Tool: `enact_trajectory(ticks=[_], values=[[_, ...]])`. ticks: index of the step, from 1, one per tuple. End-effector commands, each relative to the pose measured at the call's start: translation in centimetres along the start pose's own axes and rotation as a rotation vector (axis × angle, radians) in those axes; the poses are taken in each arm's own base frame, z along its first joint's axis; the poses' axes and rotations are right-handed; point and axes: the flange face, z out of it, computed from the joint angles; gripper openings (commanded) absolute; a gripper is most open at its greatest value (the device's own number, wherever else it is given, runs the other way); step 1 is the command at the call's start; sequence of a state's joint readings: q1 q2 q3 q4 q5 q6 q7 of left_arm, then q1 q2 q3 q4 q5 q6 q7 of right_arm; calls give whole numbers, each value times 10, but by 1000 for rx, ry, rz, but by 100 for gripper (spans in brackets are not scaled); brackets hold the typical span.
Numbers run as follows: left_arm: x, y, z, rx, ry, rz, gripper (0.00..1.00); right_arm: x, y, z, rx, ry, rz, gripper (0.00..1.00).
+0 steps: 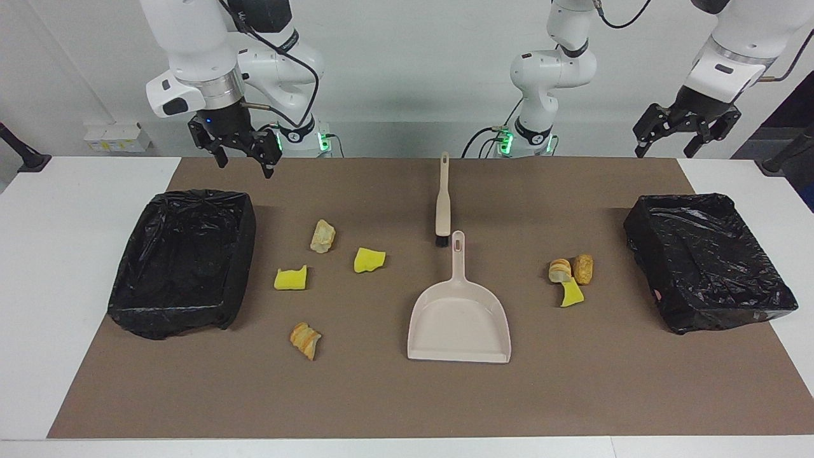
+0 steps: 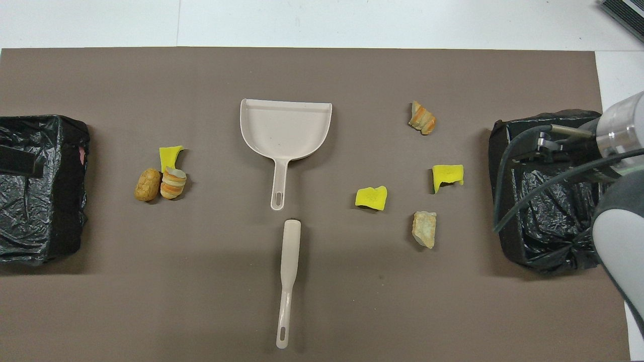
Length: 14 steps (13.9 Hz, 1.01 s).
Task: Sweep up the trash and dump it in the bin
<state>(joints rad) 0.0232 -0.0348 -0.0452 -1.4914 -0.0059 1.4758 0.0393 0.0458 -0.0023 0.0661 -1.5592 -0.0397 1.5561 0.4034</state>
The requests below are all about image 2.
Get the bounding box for yellow sponge piece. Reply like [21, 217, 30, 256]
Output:
[159, 145, 185, 172]
[432, 164, 464, 194]
[355, 186, 388, 211]

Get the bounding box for dark ribbed object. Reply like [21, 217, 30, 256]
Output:
[598, 0, 644, 43]

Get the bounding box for black-lined trash bin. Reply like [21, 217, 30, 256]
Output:
[488, 110, 612, 275]

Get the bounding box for brown table mat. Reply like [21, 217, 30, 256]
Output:
[0, 48, 630, 362]

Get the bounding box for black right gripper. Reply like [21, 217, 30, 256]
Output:
[513, 132, 619, 183]

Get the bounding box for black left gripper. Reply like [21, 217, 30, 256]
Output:
[0, 147, 37, 176]

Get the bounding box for pale beige rock-like chunk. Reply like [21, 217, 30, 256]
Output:
[412, 211, 437, 249]

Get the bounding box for beige plastic dustpan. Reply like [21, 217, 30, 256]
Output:
[239, 99, 333, 211]

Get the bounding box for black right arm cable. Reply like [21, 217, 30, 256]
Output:
[493, 125, 644, 234]

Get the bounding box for brown potato-shaped toy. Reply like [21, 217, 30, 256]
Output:
[134, 168, 162, 202]

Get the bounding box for orange white striped pastry toy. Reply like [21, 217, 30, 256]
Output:
[408, 101, 437, 136]
[160, 167, 187, 200]

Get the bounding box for black-lined bin with pink mark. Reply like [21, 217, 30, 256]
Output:
[0, 115, 91, 266]

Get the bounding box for beige brush with black bristles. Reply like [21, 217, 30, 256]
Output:
[275, 219, 302, 349]

